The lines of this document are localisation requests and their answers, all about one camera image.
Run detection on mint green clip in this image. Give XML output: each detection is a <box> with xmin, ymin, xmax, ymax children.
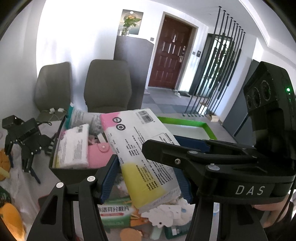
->
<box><xmin>149</xmin><ymin>226</ymin><xmax>162</xmax><ymax>240</ymax></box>

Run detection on brown entrance door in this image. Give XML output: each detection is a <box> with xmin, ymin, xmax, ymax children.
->
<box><xmin>148</xmin><ymin>11</ymin><xmax>199</xmax><ymax>90</ymax></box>

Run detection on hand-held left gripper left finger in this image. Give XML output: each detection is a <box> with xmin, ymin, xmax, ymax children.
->
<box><xmin>26</xmin><ymin>153</ymin><xmax>120</xmax><ymax>241</ymax></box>

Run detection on grey dining chair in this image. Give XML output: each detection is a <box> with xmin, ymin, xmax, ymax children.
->
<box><xmin>34</xmin><ymin>61</ymin><xmax>71</xmax><ymax>121</ymax></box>
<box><xmin>83</xmin><ymin>59</ymin><xmax>132</xmax><ymax>113</ymax></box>

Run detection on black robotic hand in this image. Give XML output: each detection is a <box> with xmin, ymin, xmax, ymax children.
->
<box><xmin>1</xmin><ymin>114</ymin><xmax>55</xmax><ymax>184</ymax></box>

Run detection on grey desktop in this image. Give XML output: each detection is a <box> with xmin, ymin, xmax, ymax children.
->
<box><xmin>0</xmin><ymin>137</ymin><xmax>222</xmax><ymax>241</ymax></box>

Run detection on orange yellow soft toy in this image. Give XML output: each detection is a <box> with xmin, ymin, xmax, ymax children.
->
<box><xmin>0</xmin><ymin>201</ymin><xmax>26</xmax><ymax>241</ymax></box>

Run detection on green orange medicine box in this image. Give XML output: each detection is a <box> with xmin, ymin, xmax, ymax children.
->
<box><xmin>97</xmin><ymin>197</ymin><xmax>140</xmax><ymax>230</ymax></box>

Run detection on framed flower picture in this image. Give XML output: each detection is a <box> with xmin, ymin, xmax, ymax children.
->
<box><xmin>118</xmin><ymin>9</ymin><xmax>144</xmax><ymax>37</ymax></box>

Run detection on black cable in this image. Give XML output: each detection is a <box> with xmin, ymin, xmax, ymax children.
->
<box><xmin>275</xmin><ymin>178</ymin><xmax>296</xmax><ymax>229</ymax></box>

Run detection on person's right forearm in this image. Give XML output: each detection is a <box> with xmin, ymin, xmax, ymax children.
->
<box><xmin>264</xmin><ymin>202</ymin><xmax>296</xmax><ymax>241</ymax></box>

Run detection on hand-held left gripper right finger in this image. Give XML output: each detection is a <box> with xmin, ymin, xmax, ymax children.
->
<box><xmin>173</xmin><ymin>167</ymin><xmax>267</xmax><ymax>241</ymax></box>

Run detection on green cardboard box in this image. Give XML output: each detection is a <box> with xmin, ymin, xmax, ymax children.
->
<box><xmin>157</xmin><ymin>116</ymin><xmax>218</xmax><ymax>141</ymax></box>

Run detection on black slat partition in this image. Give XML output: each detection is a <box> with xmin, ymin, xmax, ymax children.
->
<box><xmin>184</xmin><ymin>7</ymin><xmax>247</xmax><ymax>118</ymax></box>

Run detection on dark grey cabinet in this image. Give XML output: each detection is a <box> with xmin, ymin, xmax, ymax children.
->
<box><xmin>113</xmin><ymin>34</ymin><xmax>155</xmax><ymax>105</ymax></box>

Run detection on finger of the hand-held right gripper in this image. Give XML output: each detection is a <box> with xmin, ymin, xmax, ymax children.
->
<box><xmin>142</xmin><ymin>138</ymin><xmax>258</xmax><ymax>184</ymax></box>
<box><xmin>173</xmin><ymin>136</ymin><xmax>258</xmax><ymax>158</ymax></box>

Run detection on black storage box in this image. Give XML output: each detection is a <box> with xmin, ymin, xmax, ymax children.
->
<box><xmin>48</xmin><ymin>111</ymin><xmax>121</xmax><ymax>186</ymax></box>

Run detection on orange burger plush toy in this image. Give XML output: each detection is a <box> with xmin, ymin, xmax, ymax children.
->
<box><xmin>120</xmin><ymin>227</ymin><xmax>143</xmax><ymax>241</ymax></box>

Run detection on person's right hand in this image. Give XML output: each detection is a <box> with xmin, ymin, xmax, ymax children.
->
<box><xmin>250</xmin><ymin>200</ymin><xmax>290</xmax><ymax>229</ymax></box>

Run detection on white paper card tag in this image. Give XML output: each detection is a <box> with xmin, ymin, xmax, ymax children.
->
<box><xmin>141</xmin><ymin>198</ymin><xmax>188</xmax><ymax>228</ymax></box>

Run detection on black glass door frame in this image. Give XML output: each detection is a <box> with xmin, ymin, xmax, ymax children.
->
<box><xmin>188</xmin><ymin>33</ymin><xmax>232</xmax><ymax>98</ymax></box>

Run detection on pink yellow white tissue pack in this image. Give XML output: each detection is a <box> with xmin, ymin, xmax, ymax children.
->
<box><xmin>99</xmin><ymin>108</ymin><xmax>183</xmax><ymax>214</ymax></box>
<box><xmin>52</xmin><ymin>124</ymin><xmax>90</xmax><ymax>169</ymax></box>

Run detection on dark green box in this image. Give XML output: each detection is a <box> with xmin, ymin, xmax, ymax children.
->
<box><xmin>164</xmin><ymin>225</ymin><xmax>191</xmax><ymax>240</ymax></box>

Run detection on pink pouch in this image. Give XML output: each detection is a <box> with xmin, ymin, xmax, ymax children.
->
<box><xmin>88</xmin><ymin>141</ymin><xmax>114</xmax><ymax>169</ymax></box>

